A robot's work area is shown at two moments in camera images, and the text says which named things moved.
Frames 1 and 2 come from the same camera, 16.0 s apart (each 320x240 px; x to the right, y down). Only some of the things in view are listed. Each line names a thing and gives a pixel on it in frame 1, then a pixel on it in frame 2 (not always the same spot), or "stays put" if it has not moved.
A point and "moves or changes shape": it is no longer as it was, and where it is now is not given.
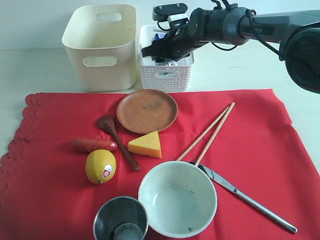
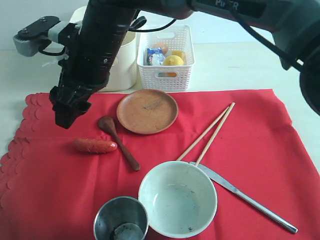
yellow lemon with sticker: x=101 y=165 → x=173 y=60
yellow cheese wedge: x=148 y=145 moves or changes shape
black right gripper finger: x=158 y=48 → x=65 y=114
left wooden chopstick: x=221 y=114 stays put
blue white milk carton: x=168 y=63 moves or changes shape
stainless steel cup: x=121 y=218 stays put
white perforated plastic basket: x=162 y=76 stays put
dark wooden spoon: x=108 y=123 stays put
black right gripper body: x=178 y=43 → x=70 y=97
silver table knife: x=247 y=199 stays put
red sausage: x=88 y=145 stays put
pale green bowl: x=179 y=198 stays put
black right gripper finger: x=162 y=59 → x=70 y=113
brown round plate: x=147 y=110 stays put
